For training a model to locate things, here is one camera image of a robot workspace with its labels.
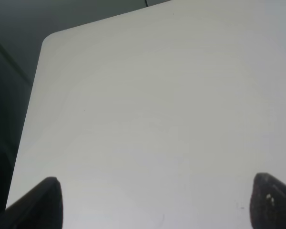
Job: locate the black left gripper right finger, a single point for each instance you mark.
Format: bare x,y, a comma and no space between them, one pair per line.
268,202

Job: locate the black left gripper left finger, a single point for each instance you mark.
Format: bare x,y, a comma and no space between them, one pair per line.
40,208

